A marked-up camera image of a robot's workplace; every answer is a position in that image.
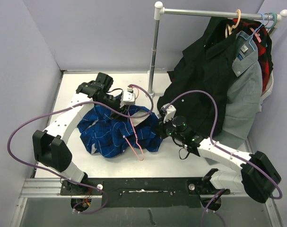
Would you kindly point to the blue hanger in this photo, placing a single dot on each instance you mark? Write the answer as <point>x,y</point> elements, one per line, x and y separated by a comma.
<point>254,33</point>

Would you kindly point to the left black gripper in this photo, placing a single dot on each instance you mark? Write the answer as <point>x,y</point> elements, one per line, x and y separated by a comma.
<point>124,109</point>

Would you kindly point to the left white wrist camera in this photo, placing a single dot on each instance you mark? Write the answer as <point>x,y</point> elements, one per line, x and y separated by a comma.
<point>128,97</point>

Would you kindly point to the white hanging garment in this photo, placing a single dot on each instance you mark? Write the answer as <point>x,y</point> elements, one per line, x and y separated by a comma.
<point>267,92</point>

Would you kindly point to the red plaid hanging shirt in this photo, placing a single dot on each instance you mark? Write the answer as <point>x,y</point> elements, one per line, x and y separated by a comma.
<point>266,64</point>

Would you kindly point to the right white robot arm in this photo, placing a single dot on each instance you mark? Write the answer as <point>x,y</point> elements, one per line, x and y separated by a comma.
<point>252,173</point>

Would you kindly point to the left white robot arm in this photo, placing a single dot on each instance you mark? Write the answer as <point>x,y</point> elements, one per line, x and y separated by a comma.
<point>50,145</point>

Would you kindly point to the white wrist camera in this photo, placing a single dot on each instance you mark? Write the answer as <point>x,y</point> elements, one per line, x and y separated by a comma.
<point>167,112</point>
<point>128,97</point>

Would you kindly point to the metal clothes rack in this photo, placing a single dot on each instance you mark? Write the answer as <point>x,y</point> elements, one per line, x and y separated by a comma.
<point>159,10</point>

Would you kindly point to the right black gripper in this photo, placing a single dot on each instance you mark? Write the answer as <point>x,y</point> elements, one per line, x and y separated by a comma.
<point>161,126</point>

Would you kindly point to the pink wire hanger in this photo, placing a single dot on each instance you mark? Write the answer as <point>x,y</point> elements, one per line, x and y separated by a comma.
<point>135,134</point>

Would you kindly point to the blue plaid shirt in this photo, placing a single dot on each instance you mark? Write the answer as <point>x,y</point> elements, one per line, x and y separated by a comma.
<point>110,138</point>

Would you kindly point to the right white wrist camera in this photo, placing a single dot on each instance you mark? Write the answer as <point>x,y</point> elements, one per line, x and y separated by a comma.
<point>167,112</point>

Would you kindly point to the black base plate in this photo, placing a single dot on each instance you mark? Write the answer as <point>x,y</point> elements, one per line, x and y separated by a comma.
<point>154,192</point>

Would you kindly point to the black hanging shirt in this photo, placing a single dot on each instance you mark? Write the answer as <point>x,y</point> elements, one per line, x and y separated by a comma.
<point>198,107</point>

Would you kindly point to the grey hanging shirt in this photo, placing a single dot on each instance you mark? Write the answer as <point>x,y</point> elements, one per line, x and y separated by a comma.
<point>234,80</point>

